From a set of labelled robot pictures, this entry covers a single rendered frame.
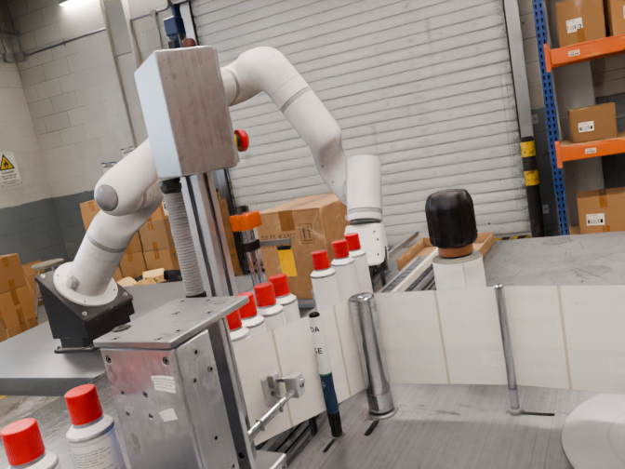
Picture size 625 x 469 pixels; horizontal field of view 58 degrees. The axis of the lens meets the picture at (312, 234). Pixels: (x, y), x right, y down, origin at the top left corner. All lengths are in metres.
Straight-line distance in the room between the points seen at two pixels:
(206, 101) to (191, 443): 0.52
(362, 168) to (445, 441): 0.71
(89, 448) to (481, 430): 0.50
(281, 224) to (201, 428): 1.12
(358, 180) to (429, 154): 4.08
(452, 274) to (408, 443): 0.30
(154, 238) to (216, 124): 4.04
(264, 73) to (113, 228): 0.63
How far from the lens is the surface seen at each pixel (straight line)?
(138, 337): 0.60
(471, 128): 5.32
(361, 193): 1.32
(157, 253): 4.95
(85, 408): 0.68
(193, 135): 0.90
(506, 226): 5.41
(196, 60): 0.92
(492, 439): 0.82
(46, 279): 1.83
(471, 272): 0.98
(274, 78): 1.36
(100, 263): 1.73
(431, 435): 0.84
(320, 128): 1.33
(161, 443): 0.63
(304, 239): 1.62
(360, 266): 1.25
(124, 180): 1.55
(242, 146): 0.94
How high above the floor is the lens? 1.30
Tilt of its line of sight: 9 degrees down
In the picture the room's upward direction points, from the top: 11 degrees counter-clockwise
